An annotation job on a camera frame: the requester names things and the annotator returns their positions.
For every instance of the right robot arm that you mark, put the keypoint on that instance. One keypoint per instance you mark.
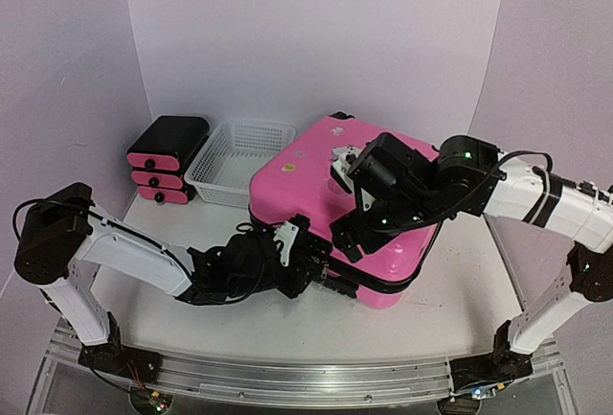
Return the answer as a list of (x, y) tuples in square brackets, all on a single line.
[(475, 177)]

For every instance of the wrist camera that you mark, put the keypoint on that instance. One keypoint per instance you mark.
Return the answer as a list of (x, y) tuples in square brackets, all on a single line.
[(287, 234), (342, 159)]

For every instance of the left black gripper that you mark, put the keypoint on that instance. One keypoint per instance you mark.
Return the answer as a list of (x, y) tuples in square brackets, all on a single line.
[(298, 283)]

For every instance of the white plastic mesh basket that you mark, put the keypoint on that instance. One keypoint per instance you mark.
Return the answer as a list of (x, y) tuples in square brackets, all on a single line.
[(237, 149)]

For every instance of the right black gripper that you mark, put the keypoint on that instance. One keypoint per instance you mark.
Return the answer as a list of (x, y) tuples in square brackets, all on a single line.
[(341, 231)]

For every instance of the pink hard-shell suitcase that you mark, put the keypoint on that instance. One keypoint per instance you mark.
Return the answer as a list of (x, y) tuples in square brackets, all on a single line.
[(298, 180)]

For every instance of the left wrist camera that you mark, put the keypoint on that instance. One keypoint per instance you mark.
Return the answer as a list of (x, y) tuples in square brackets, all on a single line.
[(287, 234)]

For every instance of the small green circuit board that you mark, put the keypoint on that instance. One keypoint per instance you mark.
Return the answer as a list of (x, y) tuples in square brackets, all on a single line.
[(158, 402)]

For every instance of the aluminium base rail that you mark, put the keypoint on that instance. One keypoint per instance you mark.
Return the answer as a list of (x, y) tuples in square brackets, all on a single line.
[(208, 384)]

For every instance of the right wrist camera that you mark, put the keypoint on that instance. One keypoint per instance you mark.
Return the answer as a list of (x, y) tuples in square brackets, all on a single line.
[(342, 159)]

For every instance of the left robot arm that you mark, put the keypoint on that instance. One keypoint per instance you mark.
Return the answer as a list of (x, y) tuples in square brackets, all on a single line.
[(59, 233)]

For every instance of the black pink drawer organizer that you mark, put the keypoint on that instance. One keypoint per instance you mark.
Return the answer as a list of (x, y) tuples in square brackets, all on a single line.
[(159, 158)]

